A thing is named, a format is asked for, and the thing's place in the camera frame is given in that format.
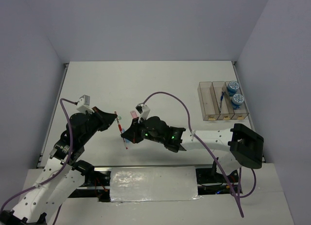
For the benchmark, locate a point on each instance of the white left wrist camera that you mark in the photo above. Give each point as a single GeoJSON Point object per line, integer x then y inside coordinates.
{"type": "Point", "coordinates": [83, 104]}

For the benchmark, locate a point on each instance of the red gel pen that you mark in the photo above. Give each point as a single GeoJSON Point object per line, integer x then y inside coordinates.
{"type": "Point", "coordinates": [121, 130]}

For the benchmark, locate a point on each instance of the blue gel pen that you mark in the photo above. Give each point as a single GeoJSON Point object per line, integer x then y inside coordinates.
{"type": "Point", "coordinates": [221, 101]}

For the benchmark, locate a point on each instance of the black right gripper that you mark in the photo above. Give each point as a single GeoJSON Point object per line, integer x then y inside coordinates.
{"type": "Point", "coordinates": [132, 133]}

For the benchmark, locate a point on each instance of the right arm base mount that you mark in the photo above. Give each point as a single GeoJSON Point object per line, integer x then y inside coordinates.
{"type": "Point", "coordinates": [209, 182]}

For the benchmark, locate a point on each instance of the pink correction tape case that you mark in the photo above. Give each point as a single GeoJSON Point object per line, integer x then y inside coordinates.
{"type": "Point", "coordinates": [133, 114]}

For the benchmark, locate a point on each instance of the clear middle organizer bin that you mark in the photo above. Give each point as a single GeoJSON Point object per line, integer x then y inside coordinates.
{"type": "Point", "coordinates": [227, 110]}

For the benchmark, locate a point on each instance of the blue slime jar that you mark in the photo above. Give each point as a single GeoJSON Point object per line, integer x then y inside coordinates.
{"type": "Point", "coordinates": [232, 87]}
{"type": "Point", "coordinates": [236, 101]}

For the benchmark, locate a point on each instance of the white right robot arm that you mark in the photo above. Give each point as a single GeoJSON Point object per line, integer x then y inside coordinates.
{"type": "Point", "coordinates": [242, 146]}

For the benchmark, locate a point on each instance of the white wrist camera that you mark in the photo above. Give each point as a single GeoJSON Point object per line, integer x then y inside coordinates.
{"type": "Point", "coordinates": [83, 104]}
{"type": "Point", "coordinates": [144, 111]}

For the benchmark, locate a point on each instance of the blue correction tape case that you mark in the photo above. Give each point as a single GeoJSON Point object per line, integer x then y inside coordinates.
{"type": "Point", "coordinates": [126, 140]}

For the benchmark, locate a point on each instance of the clear left organizer bin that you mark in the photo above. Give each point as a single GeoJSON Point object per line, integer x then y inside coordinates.
{"type": "Point", "coordinates": [208, 101]}

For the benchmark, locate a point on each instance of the aluminium table edge rail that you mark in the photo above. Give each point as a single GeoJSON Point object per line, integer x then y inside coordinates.
{"type": "Point", "coordinates": [38, 165]}

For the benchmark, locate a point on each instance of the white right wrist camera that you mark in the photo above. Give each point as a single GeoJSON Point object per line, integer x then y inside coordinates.
{"type": "Point", "coordinates": [144, 111]}

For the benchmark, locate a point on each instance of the clear right organizer bin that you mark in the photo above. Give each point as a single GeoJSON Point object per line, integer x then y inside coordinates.
{"type": "Point", "coordinates": [242, 112]}

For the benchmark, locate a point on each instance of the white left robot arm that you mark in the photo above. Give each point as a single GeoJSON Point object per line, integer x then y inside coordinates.
{"type": "Point", "coordinates": [63, 173]}

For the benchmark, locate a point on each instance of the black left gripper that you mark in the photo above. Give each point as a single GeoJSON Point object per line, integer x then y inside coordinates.
{"type": "Point", "coordinates": [105, 118]}

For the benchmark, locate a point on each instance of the clear organizer bin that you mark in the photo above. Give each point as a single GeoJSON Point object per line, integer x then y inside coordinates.
{"type": "Point", "coordinates": [227, 110]}
{"type": "Point", "coordinates": [208, 101]}
{"type": "Point", "coordinates": [242, 112]}

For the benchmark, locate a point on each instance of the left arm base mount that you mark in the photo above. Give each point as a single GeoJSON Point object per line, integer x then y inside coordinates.
{"type": "Point", "coordinates": [96, 187]}

